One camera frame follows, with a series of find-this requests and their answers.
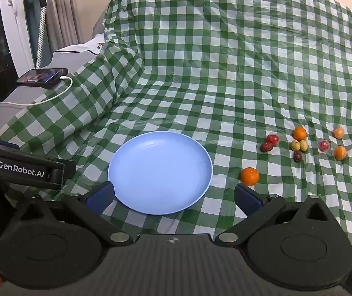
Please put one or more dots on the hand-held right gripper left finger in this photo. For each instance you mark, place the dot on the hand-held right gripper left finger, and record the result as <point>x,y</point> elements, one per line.
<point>100,196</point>

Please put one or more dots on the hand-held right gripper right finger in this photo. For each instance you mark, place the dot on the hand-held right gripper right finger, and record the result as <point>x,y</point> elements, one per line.
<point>246,199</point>

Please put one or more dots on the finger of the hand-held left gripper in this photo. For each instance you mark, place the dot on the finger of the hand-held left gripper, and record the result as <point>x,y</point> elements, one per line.
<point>69,169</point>

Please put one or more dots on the large orange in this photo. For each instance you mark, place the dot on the large orange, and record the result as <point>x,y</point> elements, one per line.
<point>250,176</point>

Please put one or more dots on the dark red fruit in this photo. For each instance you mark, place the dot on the dark red fruit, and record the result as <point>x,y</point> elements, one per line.
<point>266,147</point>

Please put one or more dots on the blue plate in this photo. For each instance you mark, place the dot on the blue plate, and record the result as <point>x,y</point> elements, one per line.
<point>160,172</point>

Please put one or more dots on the red round fruit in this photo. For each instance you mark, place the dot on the red round fruit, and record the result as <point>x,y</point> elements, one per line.
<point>273,138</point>

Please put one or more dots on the dark brown fruit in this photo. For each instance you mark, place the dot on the dark brown fruit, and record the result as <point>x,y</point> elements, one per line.
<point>297,156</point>

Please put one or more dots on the yellow-green round fruit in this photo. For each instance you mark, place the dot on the yellow-green round fruit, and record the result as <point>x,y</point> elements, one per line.
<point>303,145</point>

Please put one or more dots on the small orange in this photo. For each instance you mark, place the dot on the small orange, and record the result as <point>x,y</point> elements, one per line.
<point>340,153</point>

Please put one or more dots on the green round fruit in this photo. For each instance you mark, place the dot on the green round fruit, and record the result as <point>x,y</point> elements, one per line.
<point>295,145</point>

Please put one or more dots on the medium orange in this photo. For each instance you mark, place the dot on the medium orange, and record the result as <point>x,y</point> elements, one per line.
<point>300,133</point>

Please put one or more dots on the pink-red round fruit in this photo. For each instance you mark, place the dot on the pink-red round fruit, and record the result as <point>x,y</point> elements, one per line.
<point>324,145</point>

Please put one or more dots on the black smartphone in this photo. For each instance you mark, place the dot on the black smartphone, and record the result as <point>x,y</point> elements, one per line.
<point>42,76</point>

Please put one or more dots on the small pale orange fruit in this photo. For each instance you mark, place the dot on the small pale orange fruit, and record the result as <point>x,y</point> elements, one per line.
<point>338,132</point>

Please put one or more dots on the grey padded furniture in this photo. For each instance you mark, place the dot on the grey padded furniture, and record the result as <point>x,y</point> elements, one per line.
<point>68,54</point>

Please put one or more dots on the green checkered tablecloth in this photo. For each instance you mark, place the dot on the green checkered tablecloth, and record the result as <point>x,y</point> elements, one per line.
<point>225,67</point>

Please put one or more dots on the phone holder stand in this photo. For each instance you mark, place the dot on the phone holder stand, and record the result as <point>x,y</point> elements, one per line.
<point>43,21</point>

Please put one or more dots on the grey curtain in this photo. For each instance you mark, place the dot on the grey curtain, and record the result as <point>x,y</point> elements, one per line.
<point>65,9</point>

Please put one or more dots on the white window frame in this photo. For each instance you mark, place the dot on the white window frame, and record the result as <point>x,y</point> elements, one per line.
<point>14,21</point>

